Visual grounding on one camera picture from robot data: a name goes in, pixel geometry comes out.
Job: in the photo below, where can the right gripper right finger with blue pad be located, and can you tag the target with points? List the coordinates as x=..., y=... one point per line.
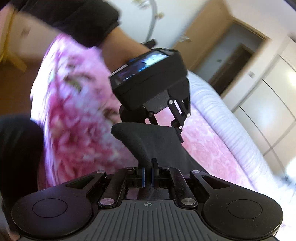
x=155, y=173

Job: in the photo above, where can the person's forearm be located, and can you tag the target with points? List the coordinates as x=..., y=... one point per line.
x=91, y=26

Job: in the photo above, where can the white wardrobe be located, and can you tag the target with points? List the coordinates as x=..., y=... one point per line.
x=268, y=112

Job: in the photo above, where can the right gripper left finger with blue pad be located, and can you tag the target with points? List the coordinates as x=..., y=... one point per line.
x=140, y=177

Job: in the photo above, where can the white striped quilt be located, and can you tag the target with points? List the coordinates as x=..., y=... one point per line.
x=232, y=133

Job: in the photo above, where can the wooden door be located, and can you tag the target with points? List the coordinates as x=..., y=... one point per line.
x=219, y=47

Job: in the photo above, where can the pink rose bedsheet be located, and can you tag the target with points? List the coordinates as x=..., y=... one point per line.
x=73, y=103

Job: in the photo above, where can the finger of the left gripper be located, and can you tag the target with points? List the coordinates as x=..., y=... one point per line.
x=148, y=115
x=181, y=110

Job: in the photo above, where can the black sweater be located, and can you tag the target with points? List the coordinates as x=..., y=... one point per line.
x=146, y=142

